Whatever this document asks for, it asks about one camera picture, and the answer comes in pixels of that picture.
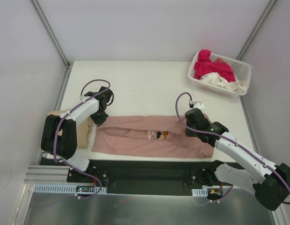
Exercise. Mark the white slotted cable duct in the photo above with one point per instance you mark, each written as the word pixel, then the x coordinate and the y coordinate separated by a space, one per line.
pixel 68 189
pixel 203 192

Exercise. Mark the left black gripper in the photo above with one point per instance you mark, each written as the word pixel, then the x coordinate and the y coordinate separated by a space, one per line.
pixel 99 117

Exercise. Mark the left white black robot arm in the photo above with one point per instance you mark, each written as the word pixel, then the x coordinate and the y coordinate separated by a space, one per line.
pixel 60 136

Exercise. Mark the crimson red t shirt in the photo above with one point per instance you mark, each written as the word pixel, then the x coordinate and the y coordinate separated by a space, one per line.
pixel 204 65

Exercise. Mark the cream white t shirt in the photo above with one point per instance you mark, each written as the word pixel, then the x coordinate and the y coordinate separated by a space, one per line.
pixel 215 79

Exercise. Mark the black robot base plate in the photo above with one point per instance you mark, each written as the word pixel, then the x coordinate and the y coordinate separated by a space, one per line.
pixel 150 177

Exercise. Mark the folded beige t shirt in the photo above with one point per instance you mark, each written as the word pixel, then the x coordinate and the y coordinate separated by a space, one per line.
pixel 83 131

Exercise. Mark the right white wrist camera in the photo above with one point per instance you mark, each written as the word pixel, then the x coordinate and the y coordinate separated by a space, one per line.
pixel 196 104

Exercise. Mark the white plastic laundry basket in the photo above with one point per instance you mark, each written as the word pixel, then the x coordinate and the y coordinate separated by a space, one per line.
pixel 242 72

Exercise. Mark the left white slotted cable duct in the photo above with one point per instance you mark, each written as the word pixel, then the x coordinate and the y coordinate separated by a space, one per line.
pixel 68 189

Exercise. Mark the right white slotted cable duct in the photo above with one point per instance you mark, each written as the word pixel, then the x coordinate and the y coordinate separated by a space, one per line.
pixel 203 192

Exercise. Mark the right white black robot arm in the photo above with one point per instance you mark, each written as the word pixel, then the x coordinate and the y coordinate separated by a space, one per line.
pixel 266 180

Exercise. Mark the dusty pink printed t shirt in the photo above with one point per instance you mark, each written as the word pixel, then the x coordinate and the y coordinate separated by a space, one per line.
pixel 148 136

